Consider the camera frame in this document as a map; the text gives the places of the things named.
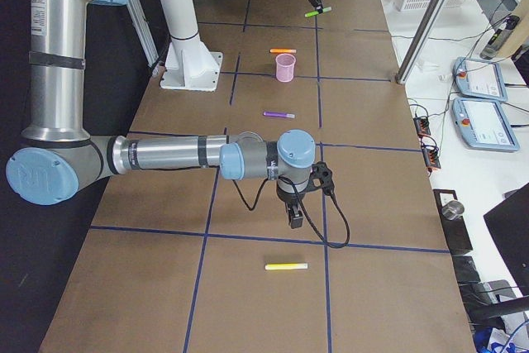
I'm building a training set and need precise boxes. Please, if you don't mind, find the green highlighter pen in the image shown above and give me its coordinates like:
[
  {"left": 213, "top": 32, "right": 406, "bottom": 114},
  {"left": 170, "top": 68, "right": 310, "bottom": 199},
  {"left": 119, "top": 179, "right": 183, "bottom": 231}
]
[{"left": 304, "top": 7, "right": 332, "bottom": 18}]

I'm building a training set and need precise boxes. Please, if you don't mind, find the yellow highlighter pen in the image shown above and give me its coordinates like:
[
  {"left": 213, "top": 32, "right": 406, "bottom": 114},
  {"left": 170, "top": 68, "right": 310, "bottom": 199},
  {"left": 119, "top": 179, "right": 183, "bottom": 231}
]
[{"left": 264, "top": 263, "right": 308, "bottom": 271}]

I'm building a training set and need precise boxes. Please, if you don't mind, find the orange highlighter pen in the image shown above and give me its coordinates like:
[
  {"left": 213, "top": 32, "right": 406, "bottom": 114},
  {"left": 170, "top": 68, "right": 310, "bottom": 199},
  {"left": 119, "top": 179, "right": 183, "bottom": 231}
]
[{"left": 269, "top": 48, "right": 297, "bottom": 54}]

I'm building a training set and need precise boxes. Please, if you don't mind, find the purple highlighter pen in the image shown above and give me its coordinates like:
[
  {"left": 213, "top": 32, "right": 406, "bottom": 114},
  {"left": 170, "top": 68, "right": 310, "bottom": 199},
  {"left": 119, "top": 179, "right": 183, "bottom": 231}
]
[{"left": 263, "top": 111, "right": 296, "bottom": 119}]

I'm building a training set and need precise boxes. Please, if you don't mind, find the pink mesh pen holder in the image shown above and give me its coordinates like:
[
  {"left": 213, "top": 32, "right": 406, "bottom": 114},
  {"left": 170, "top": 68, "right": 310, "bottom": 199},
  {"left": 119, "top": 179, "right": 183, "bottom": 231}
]
[{"left": 275, "top": 53, "right": 296, "bottom": 83}]

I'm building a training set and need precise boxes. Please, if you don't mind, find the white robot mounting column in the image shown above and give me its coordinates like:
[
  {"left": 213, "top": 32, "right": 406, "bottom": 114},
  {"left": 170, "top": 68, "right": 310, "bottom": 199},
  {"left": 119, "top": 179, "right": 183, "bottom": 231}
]
[{"left": 160, "top": 0, "right": 223, "bottom": 92}]

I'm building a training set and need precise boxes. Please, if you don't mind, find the near orange black connector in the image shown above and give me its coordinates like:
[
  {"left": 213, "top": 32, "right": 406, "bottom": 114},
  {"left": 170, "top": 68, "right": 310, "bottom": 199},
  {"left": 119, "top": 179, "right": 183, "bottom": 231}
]
[{"left": 421, "top": 144, "right": 441, "bottom": 171}]

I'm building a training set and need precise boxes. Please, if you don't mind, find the orange black connector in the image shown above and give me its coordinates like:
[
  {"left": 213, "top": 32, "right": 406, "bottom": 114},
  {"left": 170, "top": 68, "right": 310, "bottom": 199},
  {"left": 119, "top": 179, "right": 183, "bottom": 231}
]
[
  {"left": 413, "top": 116, "right": 431, "bottom": 137},
  {"left": 421, "top": 144, "right": 441, "bottom": 171}
]

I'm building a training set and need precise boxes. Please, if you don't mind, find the steel cup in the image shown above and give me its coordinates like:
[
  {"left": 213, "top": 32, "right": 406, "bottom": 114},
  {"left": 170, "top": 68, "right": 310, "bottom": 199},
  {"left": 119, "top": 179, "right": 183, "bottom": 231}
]
[{"left": 441, "top": 200, "right": 465, "bottom": 221}]

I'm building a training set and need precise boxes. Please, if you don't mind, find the far orange black connector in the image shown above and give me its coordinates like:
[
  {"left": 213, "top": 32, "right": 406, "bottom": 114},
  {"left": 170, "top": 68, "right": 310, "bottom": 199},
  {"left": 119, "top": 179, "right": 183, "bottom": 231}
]
[{"left": 413, "top": 116, "right": 431, "bottom": 137}]

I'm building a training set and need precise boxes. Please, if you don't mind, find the black box under cup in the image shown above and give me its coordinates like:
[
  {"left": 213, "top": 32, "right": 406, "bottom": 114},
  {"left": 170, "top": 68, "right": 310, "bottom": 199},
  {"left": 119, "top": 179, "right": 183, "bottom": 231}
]
[{"left": 433, "top": 188, "right": 473, "bottom": 256}]

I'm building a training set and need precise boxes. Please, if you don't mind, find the far teach pendant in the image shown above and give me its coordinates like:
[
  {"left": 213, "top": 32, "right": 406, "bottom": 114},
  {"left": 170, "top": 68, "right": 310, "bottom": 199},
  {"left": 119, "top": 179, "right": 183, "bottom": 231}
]
[{"left": 453, "top": 57, "right": 508, "bottom": 103}]

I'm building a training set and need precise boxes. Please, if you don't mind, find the teach pendant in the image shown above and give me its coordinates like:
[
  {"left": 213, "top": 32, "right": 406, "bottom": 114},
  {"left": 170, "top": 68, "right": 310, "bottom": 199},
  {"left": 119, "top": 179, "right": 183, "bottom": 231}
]
[
  {"left": 453, "top": 57, "right": 508, "bottom": 103},
  {"left": 452, "top": 98, "right": 520, "bottom": 152}
]

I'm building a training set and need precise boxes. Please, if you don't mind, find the near teach pendant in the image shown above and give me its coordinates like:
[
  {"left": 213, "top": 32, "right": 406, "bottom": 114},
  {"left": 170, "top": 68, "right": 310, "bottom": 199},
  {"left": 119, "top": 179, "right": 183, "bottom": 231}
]
[{"left": 452, "top": 98, "right": 520, "bottom": 152}]

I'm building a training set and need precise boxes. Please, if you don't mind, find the black monitor corner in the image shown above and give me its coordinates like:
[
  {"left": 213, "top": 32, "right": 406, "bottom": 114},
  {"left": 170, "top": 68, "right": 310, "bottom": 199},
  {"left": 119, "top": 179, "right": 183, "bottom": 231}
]
[{"left": 484, "top": 188, "right": 528, "bottom": 295}]

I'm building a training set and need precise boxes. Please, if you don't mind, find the right black braided cable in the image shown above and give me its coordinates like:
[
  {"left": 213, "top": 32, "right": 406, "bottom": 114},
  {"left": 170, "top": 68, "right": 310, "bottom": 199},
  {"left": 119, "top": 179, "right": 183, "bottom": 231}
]
[{"left": 231, "top": 177, "right": 351, "bottom": 250}]

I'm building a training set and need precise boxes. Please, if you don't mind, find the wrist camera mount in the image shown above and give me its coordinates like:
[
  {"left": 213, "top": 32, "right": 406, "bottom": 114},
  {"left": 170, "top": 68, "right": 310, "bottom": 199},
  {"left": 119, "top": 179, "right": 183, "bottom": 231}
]
[{"left": 306, "top": 161, "right": 335, "bottom": 197}]

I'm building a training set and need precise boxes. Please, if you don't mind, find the aluminium frame post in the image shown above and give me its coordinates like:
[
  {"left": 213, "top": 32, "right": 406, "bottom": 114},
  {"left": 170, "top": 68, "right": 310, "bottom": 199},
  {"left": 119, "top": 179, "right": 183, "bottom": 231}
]
[{"left": 395, "top": 0, "right": 446, "bottom": 84}]

